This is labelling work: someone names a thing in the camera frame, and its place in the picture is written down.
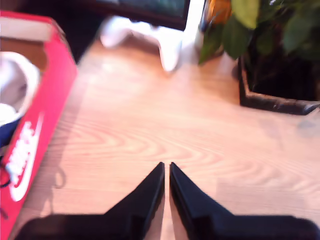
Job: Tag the blue suede white-striped shoe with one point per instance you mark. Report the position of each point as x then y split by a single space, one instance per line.
15 82

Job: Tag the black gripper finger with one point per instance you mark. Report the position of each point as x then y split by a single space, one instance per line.
142 212
197 212

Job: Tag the white game controller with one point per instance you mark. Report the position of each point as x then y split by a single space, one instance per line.
170 47

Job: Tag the red Nike shoebox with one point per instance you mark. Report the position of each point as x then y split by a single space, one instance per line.
50 100

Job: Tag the wide Huawei computer monitor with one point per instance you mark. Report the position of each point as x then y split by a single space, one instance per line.
155 7

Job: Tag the green leafy houseplant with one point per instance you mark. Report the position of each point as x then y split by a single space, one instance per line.
250 30

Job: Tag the black square plant tray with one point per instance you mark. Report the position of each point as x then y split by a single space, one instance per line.
270 102

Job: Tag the amber pump bottle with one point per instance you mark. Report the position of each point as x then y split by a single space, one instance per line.
217 10

